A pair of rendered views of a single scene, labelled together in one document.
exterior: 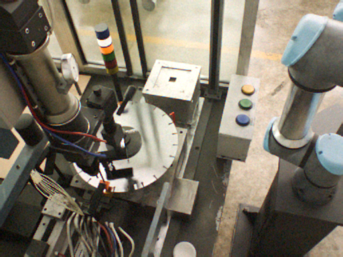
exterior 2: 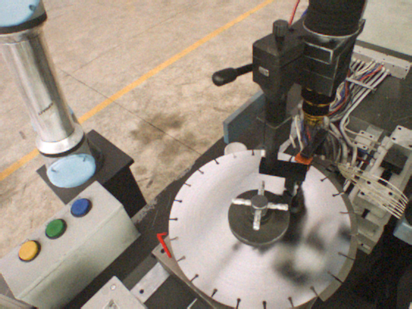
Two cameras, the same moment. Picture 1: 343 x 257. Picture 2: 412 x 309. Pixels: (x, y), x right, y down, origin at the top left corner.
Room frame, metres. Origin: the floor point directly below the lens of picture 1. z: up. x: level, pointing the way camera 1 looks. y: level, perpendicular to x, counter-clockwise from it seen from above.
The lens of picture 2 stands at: (0.82, 0.19, 1.43)
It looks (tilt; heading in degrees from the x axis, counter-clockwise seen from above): 49 degrees down; 207
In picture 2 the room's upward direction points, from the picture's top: 9 degrees counter-clockwise
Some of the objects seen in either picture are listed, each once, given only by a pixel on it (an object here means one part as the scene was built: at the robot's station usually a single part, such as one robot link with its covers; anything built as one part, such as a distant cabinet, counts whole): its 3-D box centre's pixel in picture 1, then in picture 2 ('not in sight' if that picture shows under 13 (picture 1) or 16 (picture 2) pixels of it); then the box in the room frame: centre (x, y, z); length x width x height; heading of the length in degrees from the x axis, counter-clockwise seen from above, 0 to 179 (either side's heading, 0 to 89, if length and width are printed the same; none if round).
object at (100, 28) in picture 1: (102, 31); not in sight; (0.86, 0.17, 1.14); 0.05 x 0.04 x 0.03; 69
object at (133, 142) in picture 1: (122, 140); (258, 213); (0.56, 0.14, 0.96); 0.11 x 0.11 x 0.03
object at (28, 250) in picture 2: (248, 90); (29, 251); (0.76, -0.30, 0.90); 0.04 x 0.04 x 0.02
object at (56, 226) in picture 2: (245, 104); (56, 229); (0.69, -0.27, 0.90); 0.04 x 0.04 x 0.02
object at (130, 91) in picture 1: (119, 98); (246, 75); (0.50, 0.10, 1.21); 0.08 x 0.06 x 0.03; 159
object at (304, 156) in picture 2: (100, 200); (310, 154); (0.38, 0.21, 0.95); 0.10 x 0.03 x 0.07; 159
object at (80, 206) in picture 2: (242, 120); (81, 207); (0.63, -0.25, 0.90); 0.04 x 0.04 x 0.02
